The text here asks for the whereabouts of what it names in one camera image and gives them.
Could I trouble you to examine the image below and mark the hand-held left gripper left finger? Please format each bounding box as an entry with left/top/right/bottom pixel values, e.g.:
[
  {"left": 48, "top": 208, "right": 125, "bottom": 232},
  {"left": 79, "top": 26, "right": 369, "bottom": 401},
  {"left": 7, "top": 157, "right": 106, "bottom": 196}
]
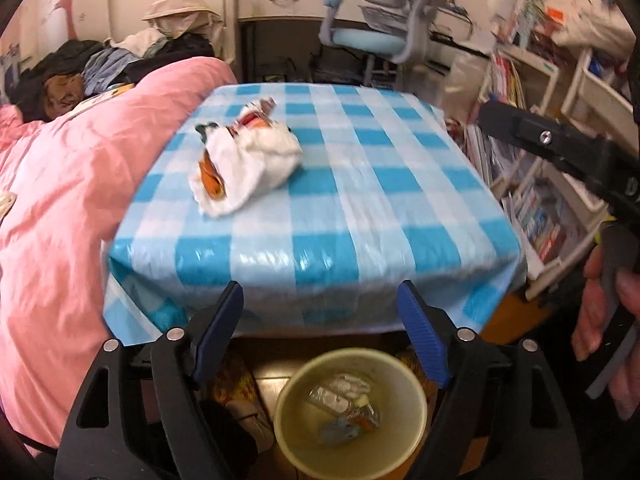
[{"left": 54, "top": 280, "right": 246, "bottom": 480}]

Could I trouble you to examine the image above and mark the large white tissue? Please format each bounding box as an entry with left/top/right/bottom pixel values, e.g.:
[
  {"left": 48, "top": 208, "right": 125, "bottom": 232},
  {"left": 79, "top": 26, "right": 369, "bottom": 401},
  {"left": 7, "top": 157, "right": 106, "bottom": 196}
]
[{"left": 189, "top": 124, "right": 304, "bottom": 219}]

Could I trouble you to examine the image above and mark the white bookshelf with books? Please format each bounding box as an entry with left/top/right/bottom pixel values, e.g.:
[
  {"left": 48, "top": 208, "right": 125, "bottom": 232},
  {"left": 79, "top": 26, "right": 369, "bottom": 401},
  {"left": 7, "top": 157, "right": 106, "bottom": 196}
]
[{"left": 450, "top": 0, "right": 603, "bottom": 267}]

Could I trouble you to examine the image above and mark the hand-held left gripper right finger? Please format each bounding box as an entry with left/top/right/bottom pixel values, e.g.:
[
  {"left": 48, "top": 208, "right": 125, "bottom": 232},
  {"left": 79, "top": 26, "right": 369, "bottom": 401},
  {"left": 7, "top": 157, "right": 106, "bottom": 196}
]
[{"left": 397, "top": 280, "right": 583, "bottom": 480}]

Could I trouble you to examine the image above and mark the white desk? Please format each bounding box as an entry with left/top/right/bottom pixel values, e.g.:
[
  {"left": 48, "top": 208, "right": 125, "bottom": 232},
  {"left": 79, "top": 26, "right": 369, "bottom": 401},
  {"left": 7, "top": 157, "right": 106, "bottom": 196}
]
[{"left": 235, "top": 0, "right": 496, "bottom": 61}]

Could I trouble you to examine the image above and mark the person's right hand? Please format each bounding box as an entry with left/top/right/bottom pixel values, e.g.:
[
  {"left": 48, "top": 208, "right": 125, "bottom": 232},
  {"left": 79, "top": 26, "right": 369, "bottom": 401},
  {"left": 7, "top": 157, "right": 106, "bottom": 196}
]
[{"left": 571, "top": 246, "right": 640, "bottom": 421}]

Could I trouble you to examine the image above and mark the colourful wrapper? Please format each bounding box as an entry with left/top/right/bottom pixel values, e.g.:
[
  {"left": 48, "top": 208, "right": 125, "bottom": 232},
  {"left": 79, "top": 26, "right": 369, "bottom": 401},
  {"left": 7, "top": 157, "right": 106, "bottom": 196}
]
[{"left": 319, "top": 404, "right": 382, "bottom": 447}]

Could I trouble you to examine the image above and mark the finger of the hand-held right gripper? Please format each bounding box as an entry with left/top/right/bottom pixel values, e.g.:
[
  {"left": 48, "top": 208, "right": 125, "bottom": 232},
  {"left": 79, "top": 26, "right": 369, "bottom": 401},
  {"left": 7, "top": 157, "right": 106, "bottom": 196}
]
[{"left": 477, "top": 100, "right": 619, "bottom": 202}]

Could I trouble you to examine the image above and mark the blue white checkered tablecloth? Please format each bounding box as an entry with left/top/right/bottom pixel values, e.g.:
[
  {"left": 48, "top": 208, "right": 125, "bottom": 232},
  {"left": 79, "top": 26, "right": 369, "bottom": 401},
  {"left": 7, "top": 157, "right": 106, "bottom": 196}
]
[{"left": 102, "top": 82, "right": 528, "bottom": 348}]

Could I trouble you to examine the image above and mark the yellow waste bin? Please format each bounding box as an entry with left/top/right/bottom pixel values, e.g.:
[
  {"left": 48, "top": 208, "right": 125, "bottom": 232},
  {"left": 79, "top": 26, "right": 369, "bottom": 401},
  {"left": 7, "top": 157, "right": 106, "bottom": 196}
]
[{"left": 273, "top": 347, "right": 429, "bottom": 480}]

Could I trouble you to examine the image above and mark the grey blue office chair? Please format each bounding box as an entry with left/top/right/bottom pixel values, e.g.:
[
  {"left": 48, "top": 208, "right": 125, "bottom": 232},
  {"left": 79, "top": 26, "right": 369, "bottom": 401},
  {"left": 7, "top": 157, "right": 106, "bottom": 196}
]
[{"left": 319, "top": 0, "right": 474, "bottom": 89}]

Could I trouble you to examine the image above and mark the clear plastic wrapper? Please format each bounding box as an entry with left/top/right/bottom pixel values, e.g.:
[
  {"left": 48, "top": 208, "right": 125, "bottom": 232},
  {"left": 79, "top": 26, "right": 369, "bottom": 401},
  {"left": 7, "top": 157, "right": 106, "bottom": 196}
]
[{"left": 307, "top": 372, "right": 374, "bottom": 415}]

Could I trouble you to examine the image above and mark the beige bag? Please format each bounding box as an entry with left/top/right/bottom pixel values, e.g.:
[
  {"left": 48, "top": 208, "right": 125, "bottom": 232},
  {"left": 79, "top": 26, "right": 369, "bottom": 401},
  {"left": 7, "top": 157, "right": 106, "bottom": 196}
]
[{"left": 142, "top": 0, "right": 224, "bottom": 39}]

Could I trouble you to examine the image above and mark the beige slipper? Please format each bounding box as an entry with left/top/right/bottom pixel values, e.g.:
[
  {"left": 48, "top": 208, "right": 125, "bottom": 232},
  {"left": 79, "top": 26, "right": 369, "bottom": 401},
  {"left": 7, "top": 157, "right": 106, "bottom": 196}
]
[{"left": 225, "top": 399, "right": 274, "bottom": 454}]

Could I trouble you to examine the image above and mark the clear plastic bag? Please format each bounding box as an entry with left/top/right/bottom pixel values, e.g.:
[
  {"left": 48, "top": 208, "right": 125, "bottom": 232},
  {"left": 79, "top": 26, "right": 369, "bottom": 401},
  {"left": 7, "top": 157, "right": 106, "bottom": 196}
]
[{"left": 442, "top": 52, "right": 494, "bottom": 122}]

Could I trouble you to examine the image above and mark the pink blanket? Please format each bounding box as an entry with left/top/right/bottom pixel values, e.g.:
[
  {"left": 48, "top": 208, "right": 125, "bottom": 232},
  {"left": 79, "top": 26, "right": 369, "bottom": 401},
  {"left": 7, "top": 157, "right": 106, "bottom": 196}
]
[{"left": 0, "top": 56, "right": 238, "bottom": 461}]

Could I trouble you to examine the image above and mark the red white snack wrapper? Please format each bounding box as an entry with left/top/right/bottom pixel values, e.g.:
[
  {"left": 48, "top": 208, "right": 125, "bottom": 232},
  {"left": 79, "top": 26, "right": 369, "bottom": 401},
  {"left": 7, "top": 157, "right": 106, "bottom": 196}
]
[{"left": 234, "top": 98, "right": 279, "bottom": 134}]

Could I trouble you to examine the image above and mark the pile of clothes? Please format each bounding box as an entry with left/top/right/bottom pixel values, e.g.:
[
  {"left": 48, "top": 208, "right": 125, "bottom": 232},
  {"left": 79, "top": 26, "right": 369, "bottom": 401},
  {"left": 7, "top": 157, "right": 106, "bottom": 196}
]
[{"left": 10, "top": 25, "right": 223, "bottom": 123}]

